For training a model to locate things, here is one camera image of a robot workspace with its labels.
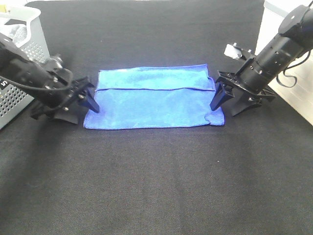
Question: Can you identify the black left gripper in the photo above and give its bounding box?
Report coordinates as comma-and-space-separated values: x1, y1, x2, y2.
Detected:
30, 69, 100, 124

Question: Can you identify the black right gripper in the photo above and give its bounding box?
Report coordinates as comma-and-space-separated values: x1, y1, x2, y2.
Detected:
210, 58, 276, 117

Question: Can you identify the blue microfiber towel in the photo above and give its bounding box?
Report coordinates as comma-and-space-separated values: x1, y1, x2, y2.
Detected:
84, 64, 224, 130

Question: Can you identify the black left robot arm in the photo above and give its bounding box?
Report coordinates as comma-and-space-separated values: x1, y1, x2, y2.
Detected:
0, 34, 100, 124

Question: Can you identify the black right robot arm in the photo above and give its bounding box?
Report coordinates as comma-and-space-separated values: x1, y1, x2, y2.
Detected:
210, 5, 313, 116

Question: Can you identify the white plastic storage crate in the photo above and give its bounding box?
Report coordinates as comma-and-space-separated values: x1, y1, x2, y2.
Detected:
255, 0, 313, 124

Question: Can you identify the black table cloth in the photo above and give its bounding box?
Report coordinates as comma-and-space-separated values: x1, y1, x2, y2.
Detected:
0, 0, 313, 235

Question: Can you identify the grey cloth in basket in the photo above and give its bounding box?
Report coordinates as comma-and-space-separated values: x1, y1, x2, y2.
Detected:
0, 24, 27, 47

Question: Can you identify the grey perforated plastic basket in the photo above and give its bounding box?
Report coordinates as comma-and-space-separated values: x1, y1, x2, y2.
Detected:
0, 3, 50, 128

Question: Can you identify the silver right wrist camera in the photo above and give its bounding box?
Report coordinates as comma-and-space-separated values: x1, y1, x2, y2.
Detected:
224, 44, 243, 60

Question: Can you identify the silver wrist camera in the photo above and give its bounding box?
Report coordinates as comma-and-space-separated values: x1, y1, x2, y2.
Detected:
224, 44, 243, 60
50, 54, 63, 69

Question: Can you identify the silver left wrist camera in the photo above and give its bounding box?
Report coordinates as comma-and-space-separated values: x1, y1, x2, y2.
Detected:
50, 54, 63, 69

